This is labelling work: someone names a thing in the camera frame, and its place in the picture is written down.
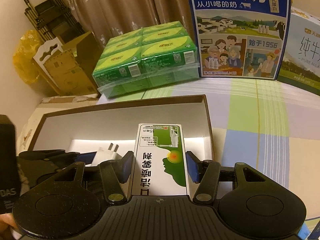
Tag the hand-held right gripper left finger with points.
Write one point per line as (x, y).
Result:
(126, 166)

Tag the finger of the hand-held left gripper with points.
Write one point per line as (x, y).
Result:
(40, 154)
(86, 159)

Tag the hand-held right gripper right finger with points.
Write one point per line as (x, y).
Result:
(191, 166)

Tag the white charger plug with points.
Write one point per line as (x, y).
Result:
(106, 155)

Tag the green medicine box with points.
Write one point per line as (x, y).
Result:
(160, 170)

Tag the brown storage box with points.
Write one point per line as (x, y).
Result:
(112, 125)

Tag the flat cardboard piece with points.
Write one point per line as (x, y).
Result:
(67, 99)

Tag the checked tablecloth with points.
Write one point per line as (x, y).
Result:
(262, 130)

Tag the open cardboard box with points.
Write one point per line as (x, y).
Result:
(72, 67)

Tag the white cardboard carton flap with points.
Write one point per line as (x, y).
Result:
(42, 56)

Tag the yellow plastic bag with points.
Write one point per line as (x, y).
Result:
(23, 55)

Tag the green wrapped carton pack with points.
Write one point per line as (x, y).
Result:
(145, 55)

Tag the folded black step ladder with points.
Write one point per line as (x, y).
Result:
(50, 17)

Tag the dark blue milk carton box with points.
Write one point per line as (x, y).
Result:
(237, 30)

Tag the brown sheer curtain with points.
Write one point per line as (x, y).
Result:
(112, 5)

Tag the light blue milk carton box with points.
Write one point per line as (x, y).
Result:
(302, 55)

